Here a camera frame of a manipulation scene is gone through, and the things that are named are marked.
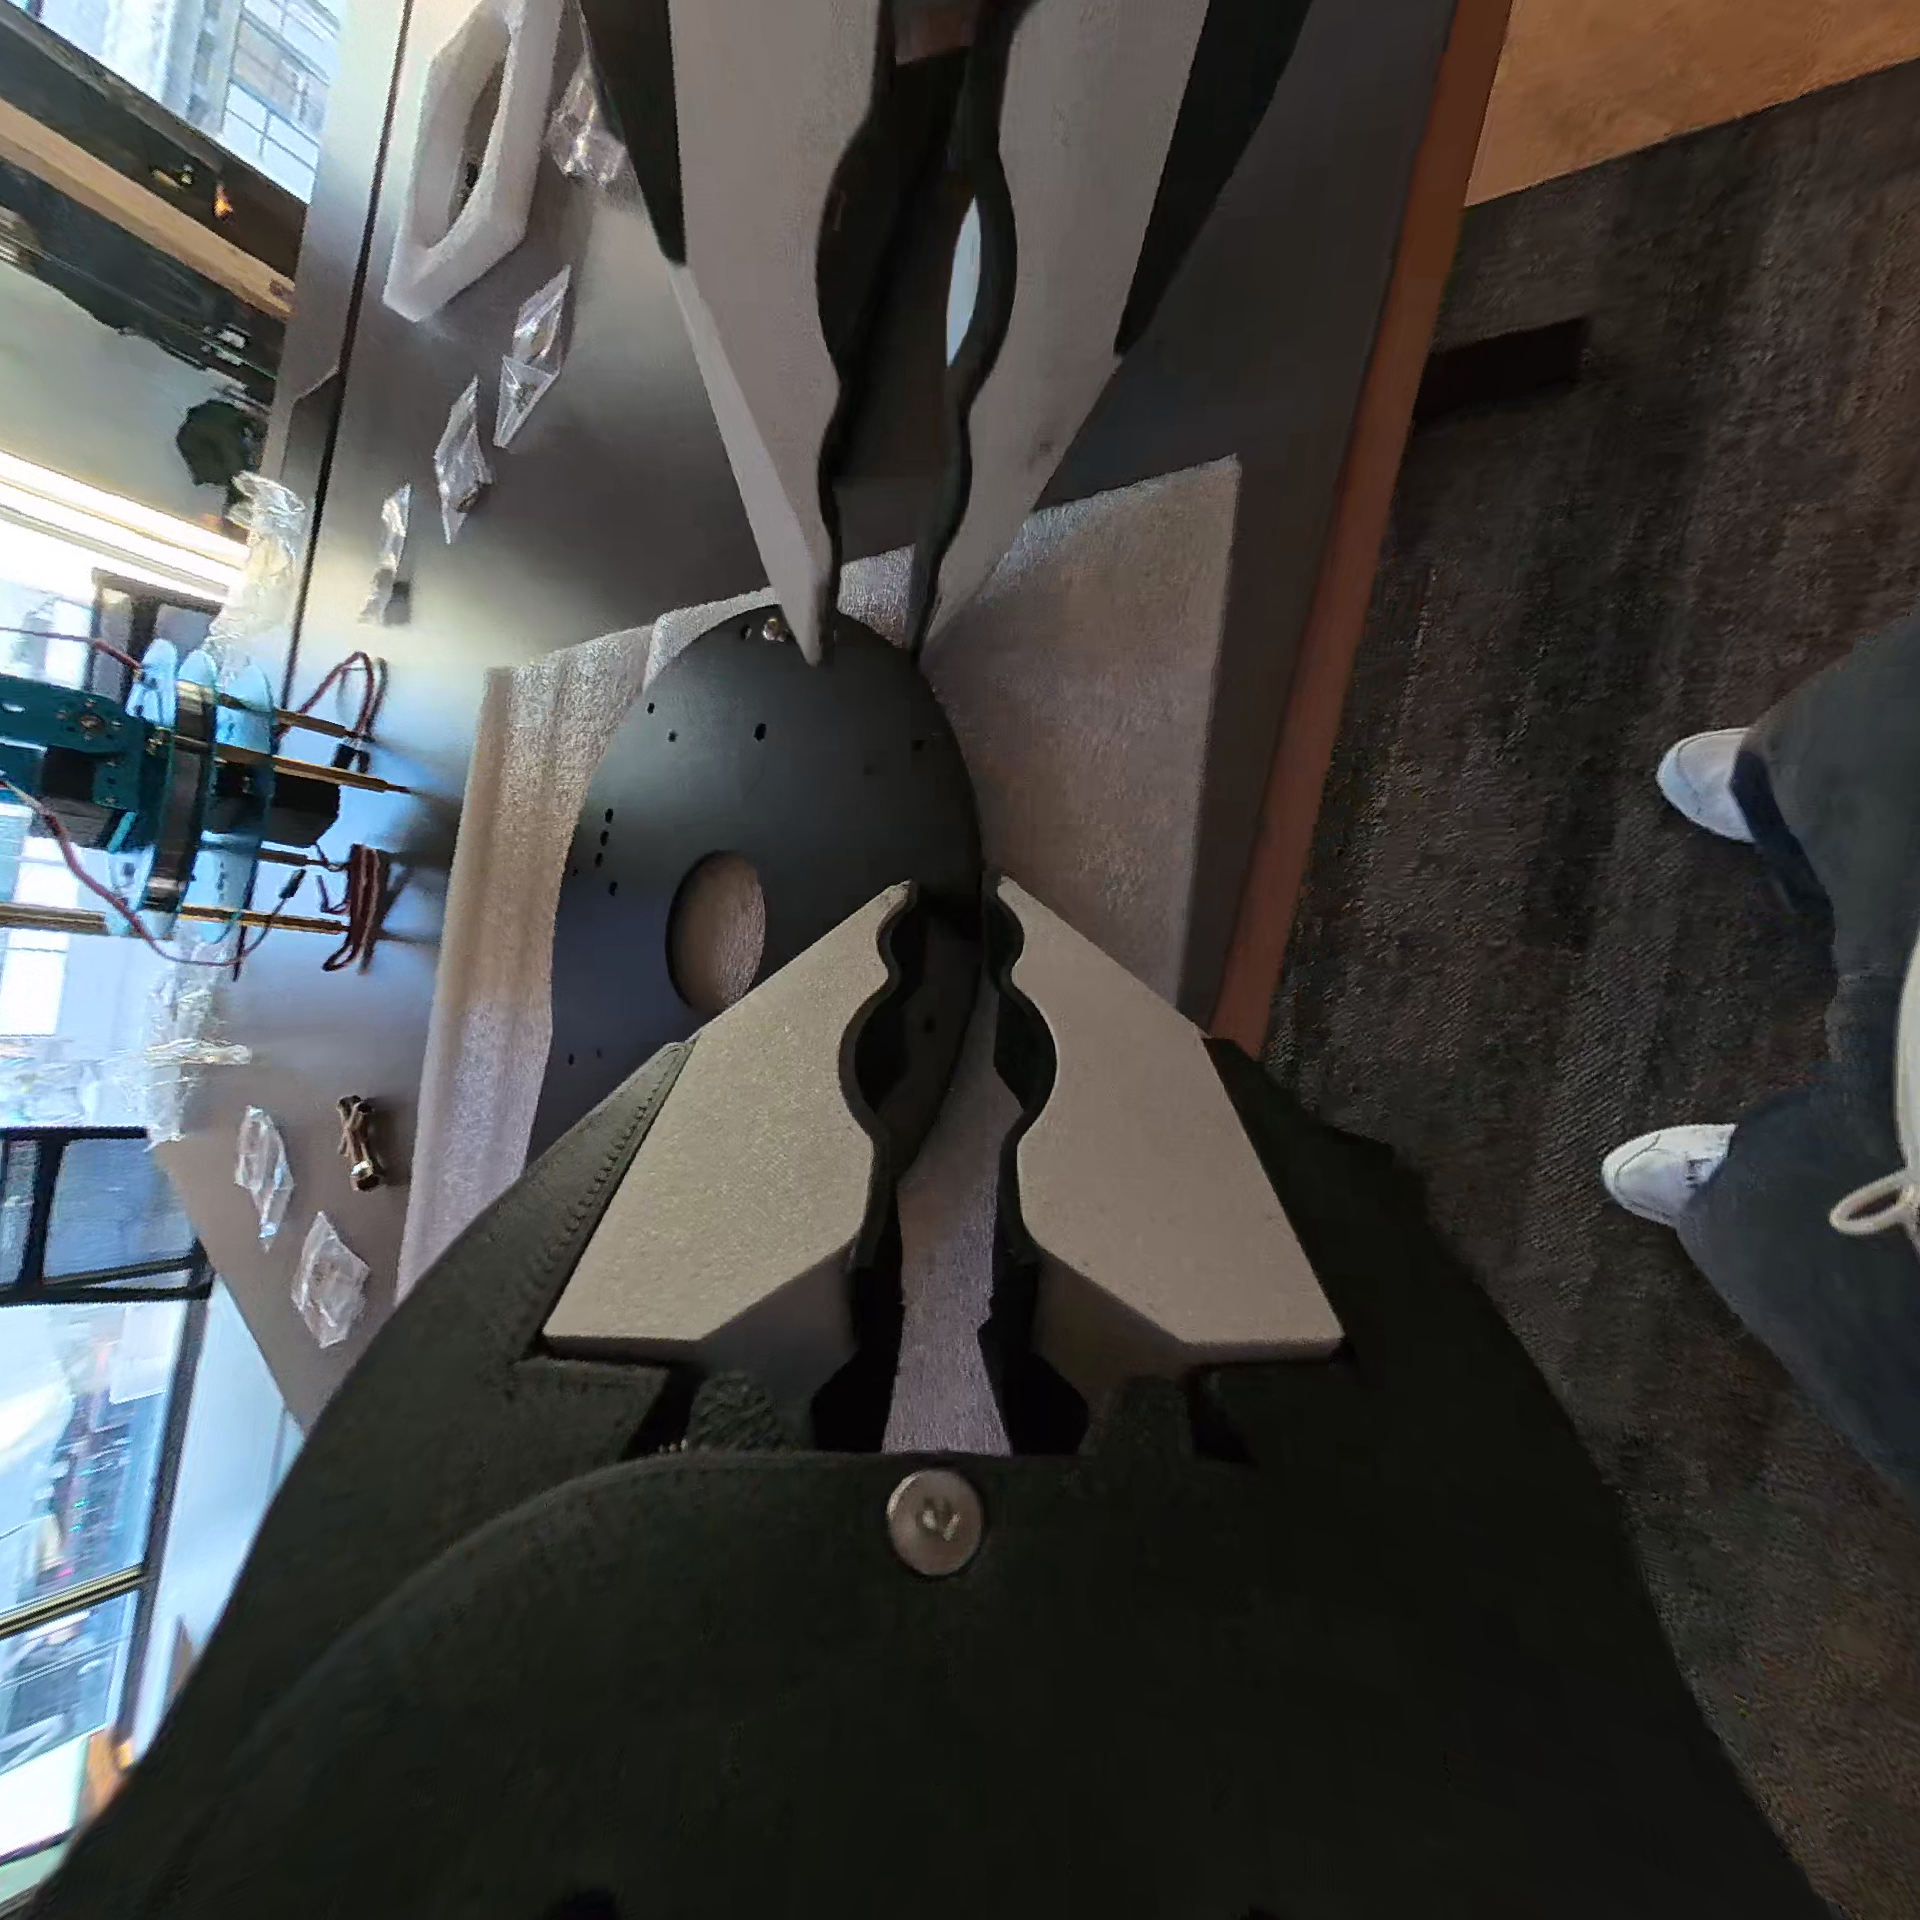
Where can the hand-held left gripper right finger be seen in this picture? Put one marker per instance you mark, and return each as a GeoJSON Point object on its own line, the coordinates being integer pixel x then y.
{"type": "Point", "coordinates": [1162, 1186]}

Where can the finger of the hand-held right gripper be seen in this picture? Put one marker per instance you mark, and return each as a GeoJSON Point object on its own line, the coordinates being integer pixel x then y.
{"type": "Point", "coordinates": [1072, 196]}
{"type": "Point", "coordinates": [751, 226]}

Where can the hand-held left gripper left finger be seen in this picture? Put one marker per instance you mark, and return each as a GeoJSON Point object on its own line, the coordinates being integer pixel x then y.
{"type": "Point", "coordinates": [720, 1171]}

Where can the black metal chassis plate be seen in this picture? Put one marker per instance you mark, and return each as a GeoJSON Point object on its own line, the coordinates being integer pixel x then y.
{"type": "Point", "coordinates": [780, 810]}

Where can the teal toy robot arm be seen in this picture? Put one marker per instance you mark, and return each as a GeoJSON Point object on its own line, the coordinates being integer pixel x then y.
{"type": "Point", "coordinates": [182, 764]}

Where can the dark desk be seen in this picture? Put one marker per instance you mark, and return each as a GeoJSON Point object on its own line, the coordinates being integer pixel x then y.
{"type": "Point", "coordinates": [600, 451]}

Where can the black desk foot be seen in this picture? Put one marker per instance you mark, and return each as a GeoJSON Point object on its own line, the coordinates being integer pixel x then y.
{"type": "Point", "coordinates": [1500, 369]}

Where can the small clear plastic bag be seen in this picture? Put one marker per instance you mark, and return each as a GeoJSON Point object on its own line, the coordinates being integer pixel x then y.
{"type": "Point", "coordinates": [264, 1178]}
{"type": "Point", "coordinates": [580, 130]}
{"type": "Point", "coordinates": [539, 318]}
{"type": "Point", "coordinates": [328, 1277]}
{"type": "Point", "coordinates": [460, 451]}
{"type": "Point", "coordinates": [389, 547]}
{"type": "Point", "coordinates": [518, 403]}

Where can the white foam block hexagonal cutout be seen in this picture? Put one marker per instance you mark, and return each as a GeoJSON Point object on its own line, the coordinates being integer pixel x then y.
{"type": "Point", "coordinates": [429, 253]}

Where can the small metal screws bundle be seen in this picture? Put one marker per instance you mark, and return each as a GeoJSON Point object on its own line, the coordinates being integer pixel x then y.
{"type": "Point", "coordinates": [357, 1143]}

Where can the white foam sheet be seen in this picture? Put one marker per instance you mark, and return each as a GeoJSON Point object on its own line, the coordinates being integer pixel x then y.
{"type": "Point", "coordinates": [1109, 721]}

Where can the person's white left shoe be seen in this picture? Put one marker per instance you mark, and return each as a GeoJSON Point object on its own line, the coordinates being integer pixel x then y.
{"type": "Point", "coordinates": [1662, 1171]}

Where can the person's white shoe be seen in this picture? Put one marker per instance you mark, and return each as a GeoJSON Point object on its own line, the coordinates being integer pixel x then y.
{"type": "Point", "coordinates": [1703, 781]}
{"type": "Point", "coordinates": [1662, 1171]}

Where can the crumpled clear plastic bag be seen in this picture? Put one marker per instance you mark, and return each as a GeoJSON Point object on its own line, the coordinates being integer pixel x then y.
{"type": "Point", "coordinates": [268, 524]}
{"type": "Point", "coordinates": [173, 1051]}

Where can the small black object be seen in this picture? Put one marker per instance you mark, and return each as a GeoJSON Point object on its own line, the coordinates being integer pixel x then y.
{"type": "Point", "coordinates": [218, 443]}

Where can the person's left leg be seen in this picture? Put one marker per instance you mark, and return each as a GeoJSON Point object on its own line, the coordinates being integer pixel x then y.
{"type": "Point", "coordinates": [1799, 1277]}

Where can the person's leg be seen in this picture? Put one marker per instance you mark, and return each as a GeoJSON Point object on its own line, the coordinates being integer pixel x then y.
{"type": "Point", "coordinates": [1838, 751]}
{"type": "Point", "coordinates": [1799, 1277]}

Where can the person's white right shoe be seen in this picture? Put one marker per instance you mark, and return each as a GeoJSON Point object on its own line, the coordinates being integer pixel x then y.
{"type": "Point", "coordinates": [1703, 781]}

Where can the person's right leg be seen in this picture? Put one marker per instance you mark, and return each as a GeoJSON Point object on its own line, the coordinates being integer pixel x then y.
{"type": "Point", "coordinates": [1838, 751]}

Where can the black metal frame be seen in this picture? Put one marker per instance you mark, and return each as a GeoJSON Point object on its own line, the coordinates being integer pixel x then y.
{"type": "Point", "coordinates": [90, 1277]}

